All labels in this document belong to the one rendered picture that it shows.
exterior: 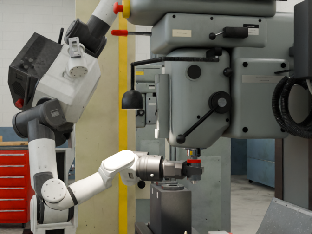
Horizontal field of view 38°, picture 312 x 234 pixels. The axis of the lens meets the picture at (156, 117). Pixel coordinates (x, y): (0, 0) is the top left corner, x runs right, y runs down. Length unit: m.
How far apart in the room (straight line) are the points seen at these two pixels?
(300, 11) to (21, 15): 9.65
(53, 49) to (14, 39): 8.86
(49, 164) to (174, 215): 0.52
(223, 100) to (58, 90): 0.61
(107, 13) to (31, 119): 0.55
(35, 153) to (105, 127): 1.67
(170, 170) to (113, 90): 1.77
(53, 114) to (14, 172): 4.40
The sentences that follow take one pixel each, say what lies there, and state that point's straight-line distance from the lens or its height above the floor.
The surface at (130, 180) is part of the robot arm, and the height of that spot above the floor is 1.19.
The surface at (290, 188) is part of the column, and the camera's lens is 1.71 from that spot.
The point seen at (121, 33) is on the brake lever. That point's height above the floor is 1.70.
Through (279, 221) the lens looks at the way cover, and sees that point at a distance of 1.72.
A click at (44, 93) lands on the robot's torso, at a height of 1.50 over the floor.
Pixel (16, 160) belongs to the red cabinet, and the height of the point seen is 0.87.
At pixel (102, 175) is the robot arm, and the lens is 1.53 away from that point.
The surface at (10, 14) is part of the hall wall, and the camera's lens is 10.75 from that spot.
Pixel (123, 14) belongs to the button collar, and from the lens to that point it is 1.49.
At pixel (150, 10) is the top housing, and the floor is 1.73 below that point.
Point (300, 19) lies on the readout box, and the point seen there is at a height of 1.68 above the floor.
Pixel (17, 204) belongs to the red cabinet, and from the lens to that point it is 6.03.
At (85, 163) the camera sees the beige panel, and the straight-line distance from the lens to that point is 3.19.
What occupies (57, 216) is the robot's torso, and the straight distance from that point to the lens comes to 2.04.
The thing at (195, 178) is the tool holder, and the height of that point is 1.21.
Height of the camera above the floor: 1.41
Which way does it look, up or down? level
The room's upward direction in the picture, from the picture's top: straight up
